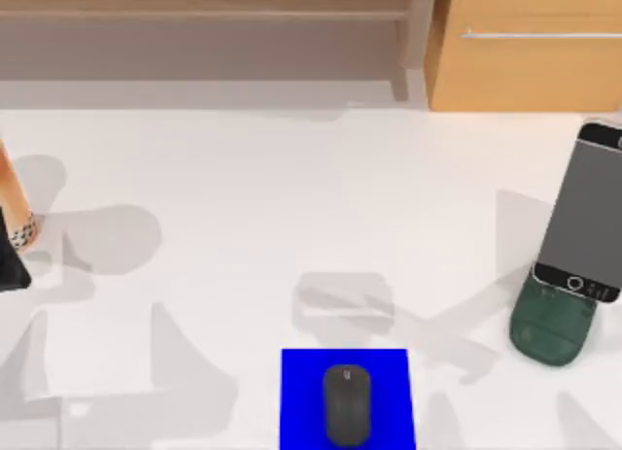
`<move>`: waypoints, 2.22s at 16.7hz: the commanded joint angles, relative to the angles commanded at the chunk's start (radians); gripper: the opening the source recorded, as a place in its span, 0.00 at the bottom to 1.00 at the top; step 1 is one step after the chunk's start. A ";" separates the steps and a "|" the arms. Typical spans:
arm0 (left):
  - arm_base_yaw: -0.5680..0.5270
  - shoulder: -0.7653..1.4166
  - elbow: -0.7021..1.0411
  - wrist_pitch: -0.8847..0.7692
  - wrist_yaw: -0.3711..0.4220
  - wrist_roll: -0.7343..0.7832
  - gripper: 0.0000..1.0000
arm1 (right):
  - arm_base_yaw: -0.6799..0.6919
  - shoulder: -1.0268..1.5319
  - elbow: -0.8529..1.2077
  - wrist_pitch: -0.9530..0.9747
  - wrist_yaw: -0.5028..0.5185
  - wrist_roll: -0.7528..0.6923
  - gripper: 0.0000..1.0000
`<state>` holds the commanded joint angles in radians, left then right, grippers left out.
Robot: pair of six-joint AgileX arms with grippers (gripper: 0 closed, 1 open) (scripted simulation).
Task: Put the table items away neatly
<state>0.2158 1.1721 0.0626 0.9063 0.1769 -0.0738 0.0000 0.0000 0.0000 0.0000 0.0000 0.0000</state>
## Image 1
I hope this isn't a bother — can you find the orange bottle with patterned band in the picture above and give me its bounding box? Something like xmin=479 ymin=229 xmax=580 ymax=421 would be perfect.
xmin=0 ymin=139 xmax=40 ymax=254

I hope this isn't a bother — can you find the dark grey computer mouse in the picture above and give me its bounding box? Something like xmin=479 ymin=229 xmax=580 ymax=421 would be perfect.
xmin=322 ymin=363 xmax=373 ymax=448

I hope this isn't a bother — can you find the wooden cupboard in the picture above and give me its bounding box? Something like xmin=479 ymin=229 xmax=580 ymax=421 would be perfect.
xmin=423 ymin=0 xmax=622 ymax=114

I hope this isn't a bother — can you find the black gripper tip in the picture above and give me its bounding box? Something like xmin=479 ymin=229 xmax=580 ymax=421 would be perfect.
xmin=0 ymin=204 xmax=33 ymax=294

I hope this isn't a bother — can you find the dark green phone stand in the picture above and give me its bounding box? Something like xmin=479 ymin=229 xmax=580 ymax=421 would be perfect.
xmin=508 ymin=268 xmax=598 ymax=368

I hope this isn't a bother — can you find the long metal handle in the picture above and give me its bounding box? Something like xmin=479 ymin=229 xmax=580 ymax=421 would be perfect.
xmin=460 ymin=28 xmax=622 ymax=40

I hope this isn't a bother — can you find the blue square mouse mat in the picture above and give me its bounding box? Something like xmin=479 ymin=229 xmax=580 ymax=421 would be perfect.
xmin=279 ymin=348 xmax=418 ymax=450

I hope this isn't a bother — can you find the open wooden shelf unit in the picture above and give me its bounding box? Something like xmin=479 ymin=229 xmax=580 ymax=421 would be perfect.
xmin=0 ymin=0 xmax=438 ymax=104

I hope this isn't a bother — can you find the grey and black smartphone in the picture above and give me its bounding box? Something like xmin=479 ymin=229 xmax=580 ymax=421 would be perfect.
xmin=531 ymin=121 xmax=622 ymax=305

